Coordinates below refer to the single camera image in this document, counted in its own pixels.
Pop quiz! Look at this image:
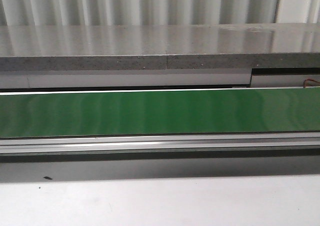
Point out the green conveyor belt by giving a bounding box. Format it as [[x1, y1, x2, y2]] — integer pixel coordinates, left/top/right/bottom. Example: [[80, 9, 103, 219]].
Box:
[[0, 88, 320, 138]]

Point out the silver aluminium conveyor rail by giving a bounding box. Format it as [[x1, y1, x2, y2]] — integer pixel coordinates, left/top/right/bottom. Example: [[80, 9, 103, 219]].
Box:
[[0, 132, 320, 154]]

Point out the grey stone counter slab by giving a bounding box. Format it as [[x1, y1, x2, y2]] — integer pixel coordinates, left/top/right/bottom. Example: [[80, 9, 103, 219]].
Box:
[[0, 23, 320, 72]]

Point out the white pleated curtain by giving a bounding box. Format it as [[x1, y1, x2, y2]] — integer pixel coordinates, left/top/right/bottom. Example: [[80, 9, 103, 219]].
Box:
[[0, 0, 320, 26]]

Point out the red orange wire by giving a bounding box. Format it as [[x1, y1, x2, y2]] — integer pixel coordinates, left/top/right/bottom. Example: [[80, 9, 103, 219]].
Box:
[[302, 79, 320, 88]]

